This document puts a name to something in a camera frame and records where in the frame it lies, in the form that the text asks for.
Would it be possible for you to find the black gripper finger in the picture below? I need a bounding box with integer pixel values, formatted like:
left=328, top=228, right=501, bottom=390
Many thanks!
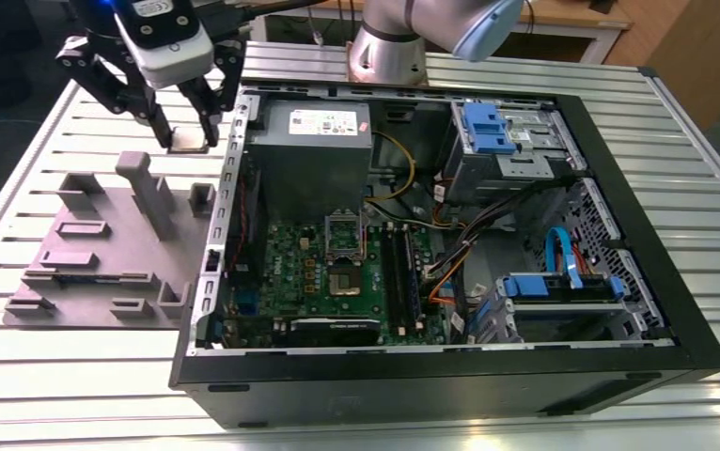
left=53, top=36, right=178, bottom=149
left=175, top=40, right=243, bottom=149

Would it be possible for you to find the silver square CPU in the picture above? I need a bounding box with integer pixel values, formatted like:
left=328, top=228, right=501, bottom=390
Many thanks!
left=168, top=125, right=211, bottom=155

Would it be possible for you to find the grey power supply unit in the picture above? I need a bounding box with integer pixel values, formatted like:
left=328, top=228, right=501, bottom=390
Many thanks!
left=247, top=98, right=375, bottom=225

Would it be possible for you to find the grey plastic parts rack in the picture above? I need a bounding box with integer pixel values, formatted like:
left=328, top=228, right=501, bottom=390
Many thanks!
left=0, top=149, right=220, bottom=333

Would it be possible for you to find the RAM stick with gold contacts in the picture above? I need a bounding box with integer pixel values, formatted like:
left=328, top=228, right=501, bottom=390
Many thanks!
left=25, top=270, right=152, bottom=286

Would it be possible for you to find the green Dell motherboard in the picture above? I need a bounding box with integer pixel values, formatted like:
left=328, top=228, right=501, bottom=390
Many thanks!
left=218, top=220, right=455, bottom=350

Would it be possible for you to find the blue plastic drive latch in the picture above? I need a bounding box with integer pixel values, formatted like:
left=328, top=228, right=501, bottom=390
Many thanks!
left=462, top=101, right=519, bottom=155

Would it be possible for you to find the black RAM slot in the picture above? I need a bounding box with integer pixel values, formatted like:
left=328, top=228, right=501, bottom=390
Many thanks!
left=381, top=222, right=402, bottom=333

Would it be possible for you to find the grey metal disk bay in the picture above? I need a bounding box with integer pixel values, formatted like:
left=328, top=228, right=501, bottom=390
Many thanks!
left=465, top=274, right=672, bottom=345
left=446, top=99, right=588, bottom=201

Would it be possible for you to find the black graphics card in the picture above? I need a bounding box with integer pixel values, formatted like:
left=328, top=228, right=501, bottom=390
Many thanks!
left=287, top=317, right=382, bottom=348

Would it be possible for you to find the hard disk in blue carrier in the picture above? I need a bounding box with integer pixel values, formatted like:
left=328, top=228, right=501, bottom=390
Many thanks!
left=497, top=274, right=628, bottom=302

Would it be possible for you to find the black open PC case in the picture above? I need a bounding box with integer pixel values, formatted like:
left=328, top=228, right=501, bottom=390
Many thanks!
left=167, top=74, right=720, bottom=431

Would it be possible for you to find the wooden cabinet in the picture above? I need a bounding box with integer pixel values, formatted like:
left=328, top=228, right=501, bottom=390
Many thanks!
left=604, top=0, right=720, bottom=131

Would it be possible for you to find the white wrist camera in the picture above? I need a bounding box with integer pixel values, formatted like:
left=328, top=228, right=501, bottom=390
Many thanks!
left=112, top=0, right=216, bottom=89

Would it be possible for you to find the black camera cable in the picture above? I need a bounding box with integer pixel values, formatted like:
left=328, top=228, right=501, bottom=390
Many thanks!
left=227, top=0, right=336, bottom=23

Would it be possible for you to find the yellow wire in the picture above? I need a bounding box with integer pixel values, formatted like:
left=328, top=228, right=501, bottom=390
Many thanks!
left=363, top=130, right=418, bottom=204

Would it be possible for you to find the metal socket cover frame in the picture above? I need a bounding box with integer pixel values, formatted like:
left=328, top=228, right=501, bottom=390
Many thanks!
left=323, top=213, right=367, bottom=265

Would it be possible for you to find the black wire bundle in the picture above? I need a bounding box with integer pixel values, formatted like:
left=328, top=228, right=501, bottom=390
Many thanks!
left=457, top=176, right=586, bottom=245

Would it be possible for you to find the orange wire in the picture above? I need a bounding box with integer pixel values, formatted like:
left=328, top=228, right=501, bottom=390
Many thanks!
left=425, top=243, right=471, bottom=307

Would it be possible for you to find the blue flat wire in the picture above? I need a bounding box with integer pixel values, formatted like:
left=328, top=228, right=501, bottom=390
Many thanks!
left=545, top=225, right=586, bottom=290
left=463, top=300, right=494, bottom=345

